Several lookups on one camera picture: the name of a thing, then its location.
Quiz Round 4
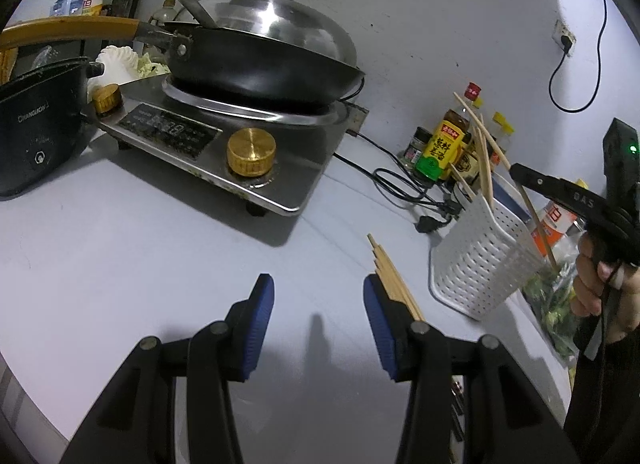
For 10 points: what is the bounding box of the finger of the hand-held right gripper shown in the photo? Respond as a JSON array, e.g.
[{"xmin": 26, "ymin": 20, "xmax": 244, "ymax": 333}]
[{"xmin": 510, "ymin": 163, "xmax": 568, "ymax": 201}]

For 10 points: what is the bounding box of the napa cabbage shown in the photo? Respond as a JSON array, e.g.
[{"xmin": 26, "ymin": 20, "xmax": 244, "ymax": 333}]
[{"xmin": 89, "ymin": 43, "xmax": 172, "ymax": 96}]

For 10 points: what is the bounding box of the blue bowl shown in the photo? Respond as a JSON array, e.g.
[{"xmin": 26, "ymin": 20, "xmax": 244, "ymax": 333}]
[{"xmin": 492, "ymin": 176, "xmax": 534, "ymax": 226}]

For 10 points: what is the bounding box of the person's right forearm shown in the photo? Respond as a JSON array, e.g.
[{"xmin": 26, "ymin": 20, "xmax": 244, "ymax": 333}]
[{"xmin": 562, "ymin": 327, "xmax": 640, "ymax": 464}]

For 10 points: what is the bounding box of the plastic bag of vegetables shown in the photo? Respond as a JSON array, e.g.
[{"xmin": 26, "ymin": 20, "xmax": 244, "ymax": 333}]
[{"xmin": 521, "ymin": 234, "xmax": 592, "ymax": 371}]

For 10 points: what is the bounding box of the black range hood cable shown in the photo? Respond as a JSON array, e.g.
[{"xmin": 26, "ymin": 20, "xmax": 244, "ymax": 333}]
[{"xmin": 549, "ymin": 0, "xmax": 609, "ymax": 113}]

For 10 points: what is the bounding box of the blue packet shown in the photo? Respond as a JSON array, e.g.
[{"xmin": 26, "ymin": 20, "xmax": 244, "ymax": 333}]
[{"xmin": 49, "ymin": 0, "xmax": 86, "ymax": 18}]

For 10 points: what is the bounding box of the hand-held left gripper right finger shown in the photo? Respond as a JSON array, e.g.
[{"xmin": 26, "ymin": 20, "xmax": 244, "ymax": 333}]
[{"xmin": 363, "ymin": 274, "xmax": 581, "ymax": 464}]

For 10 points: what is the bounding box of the white plastic utensil basket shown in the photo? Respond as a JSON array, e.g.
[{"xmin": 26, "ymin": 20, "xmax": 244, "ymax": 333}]
[{"xmin": 428, "ymin": 193, "xmax": 549, "ymax": 321}]

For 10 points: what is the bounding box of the dark electric cooking pot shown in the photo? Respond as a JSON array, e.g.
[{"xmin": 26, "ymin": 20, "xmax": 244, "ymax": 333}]
[{"xmin": 0, "ymin": 56, "xmax": 104, "ymax": 198}]

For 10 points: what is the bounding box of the brown wooden spatula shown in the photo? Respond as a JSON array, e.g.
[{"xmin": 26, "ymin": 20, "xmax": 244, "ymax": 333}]
[{"xmin": 0, "ymin": 48, "xmax": 19, "ymax": 86}]

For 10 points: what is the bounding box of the small spice jar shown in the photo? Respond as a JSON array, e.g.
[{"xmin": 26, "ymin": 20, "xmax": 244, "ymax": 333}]
[{"xmin": 402, "ymin": 126, "xmax": 434, "ymax": 173}]

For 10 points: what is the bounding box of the red cap cooking wine bottle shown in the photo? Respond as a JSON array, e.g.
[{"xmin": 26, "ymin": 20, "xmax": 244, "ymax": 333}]
[{"xmin": 412, "ymin": 83, "xmax": 484, "ymax": 183}]

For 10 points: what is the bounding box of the yellow-cap squeeze bottle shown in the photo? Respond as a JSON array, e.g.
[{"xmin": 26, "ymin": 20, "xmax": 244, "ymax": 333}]
[{"xmin": 529, "ymin": 178, "xmax": 589, "ymax": 256}]

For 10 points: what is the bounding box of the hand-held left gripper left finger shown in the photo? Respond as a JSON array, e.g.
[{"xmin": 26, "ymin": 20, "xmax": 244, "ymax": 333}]
[{"xmin": 60, "ymin": 273, "xmax": 275, "ymax": 464}]

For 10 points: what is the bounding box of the black cooker power cable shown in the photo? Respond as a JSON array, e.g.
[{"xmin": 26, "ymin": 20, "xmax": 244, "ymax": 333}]
[{"xmin": 331, "ymin": 131, "xmax": 469, "ymax": 235}]

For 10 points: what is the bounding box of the clear glass bottle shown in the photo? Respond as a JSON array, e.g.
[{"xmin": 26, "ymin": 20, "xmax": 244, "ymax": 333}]
[{"xmin": 149, "ymin": 0, "xmax": 177, "ymax": 26}]

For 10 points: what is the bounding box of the black wok with wooden handle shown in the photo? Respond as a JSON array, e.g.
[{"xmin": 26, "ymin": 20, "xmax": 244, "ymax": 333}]
[{"xmin": 0, "ymin": 16, "xmax": 367, "ymax": 106}]

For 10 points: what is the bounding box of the pile of wooden chopsticks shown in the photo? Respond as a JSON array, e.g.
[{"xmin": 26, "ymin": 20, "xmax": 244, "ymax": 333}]
[{"xmin": 367, "ymin": 233, "xmax": 466, "ymax": 460}]

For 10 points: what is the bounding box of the person's right hand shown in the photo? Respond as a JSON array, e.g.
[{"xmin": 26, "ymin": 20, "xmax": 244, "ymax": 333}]
[{"xmin": 572, "ymin": 234, "xmax": 640, "ymax": 345}]

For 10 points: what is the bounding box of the steel wok lid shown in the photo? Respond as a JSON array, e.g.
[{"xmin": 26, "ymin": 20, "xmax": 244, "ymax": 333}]
[{"xmin": 194, "ymin": 0, "xmax": 359, "ymax": 71}]

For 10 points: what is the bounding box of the white wall outlet with plug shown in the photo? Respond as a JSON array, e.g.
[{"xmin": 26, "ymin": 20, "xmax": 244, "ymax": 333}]
[{"xmin": 552, "ymin": 19, "xmax": 577, "ymax": 54}]

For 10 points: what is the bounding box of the silver induction cooker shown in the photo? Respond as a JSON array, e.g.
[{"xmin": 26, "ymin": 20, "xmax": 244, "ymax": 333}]
[{"xmin": 82, "ymin": 73, "xmax": 369, "ymax": 218}]

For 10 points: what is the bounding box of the small brass knob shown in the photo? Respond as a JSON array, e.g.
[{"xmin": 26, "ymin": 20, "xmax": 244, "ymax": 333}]
[{"xmin": 92, "ymin": 84, "xmax": 124, "ymax": 116}]

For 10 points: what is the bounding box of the large brass knob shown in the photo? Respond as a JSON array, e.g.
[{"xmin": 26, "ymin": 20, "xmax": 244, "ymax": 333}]
[{"xmin": 226, "ymin": 127, "xmax": 278, "ymax": 178}]

